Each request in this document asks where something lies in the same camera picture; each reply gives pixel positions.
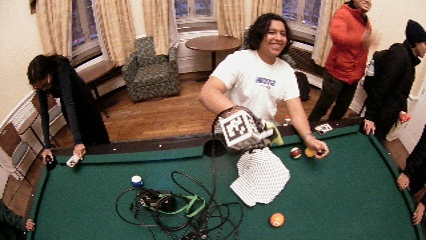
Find maroon striped billiard ball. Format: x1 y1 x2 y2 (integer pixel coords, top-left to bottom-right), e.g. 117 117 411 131
288 146 303 160

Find white black-patterned marker card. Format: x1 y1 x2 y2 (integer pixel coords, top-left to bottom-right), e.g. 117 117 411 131
314 123 334 135

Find green felt pool table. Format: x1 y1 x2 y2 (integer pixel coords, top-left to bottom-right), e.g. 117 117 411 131
25 116 426 240

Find white marker cube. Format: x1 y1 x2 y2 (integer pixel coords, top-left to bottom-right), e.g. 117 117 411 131
218 109 275 153

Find orange handheld object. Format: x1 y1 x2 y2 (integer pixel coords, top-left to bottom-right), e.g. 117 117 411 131
397 111 412 125

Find orange billiard ball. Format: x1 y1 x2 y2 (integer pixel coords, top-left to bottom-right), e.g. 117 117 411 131
268 212 286 229

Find the person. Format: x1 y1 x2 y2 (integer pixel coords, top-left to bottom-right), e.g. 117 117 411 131
196 12 331 160

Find cream curtain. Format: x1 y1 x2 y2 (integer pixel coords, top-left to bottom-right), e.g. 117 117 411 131
34 0 74 60
310 0 348 68
140 0 172 56
215 0 247 43
250 0 284 24
91 0 137 66

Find black device box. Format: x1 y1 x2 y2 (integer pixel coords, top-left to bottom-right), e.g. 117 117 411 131
134 188 178 213

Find round wooden table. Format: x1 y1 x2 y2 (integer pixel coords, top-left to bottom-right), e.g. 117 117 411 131
183 34 243 83

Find window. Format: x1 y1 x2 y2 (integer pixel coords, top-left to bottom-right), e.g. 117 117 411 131
70 0 106 58
280 0 323 35
172 0 218 23

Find blue striped billiard ball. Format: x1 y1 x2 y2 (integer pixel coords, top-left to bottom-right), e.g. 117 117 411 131
130 175 144 189

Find green patterned armchair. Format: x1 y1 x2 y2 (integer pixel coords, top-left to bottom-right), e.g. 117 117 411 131
119 35 182 103

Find white handheld device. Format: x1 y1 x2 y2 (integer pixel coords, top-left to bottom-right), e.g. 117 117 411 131
65 153 83 169

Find wooden bench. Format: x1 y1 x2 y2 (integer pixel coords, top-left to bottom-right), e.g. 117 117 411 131
75 59 123 118

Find black handheld device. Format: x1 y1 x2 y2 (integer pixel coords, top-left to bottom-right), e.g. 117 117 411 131
43 154 59 172

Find black glove cable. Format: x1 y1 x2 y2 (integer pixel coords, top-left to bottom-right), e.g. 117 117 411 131
208 105 250 209

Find green strap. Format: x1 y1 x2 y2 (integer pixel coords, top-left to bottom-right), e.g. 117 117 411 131
150 194 207 219

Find black cable tangle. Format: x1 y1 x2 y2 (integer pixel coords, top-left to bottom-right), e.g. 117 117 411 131
114 170 244 240

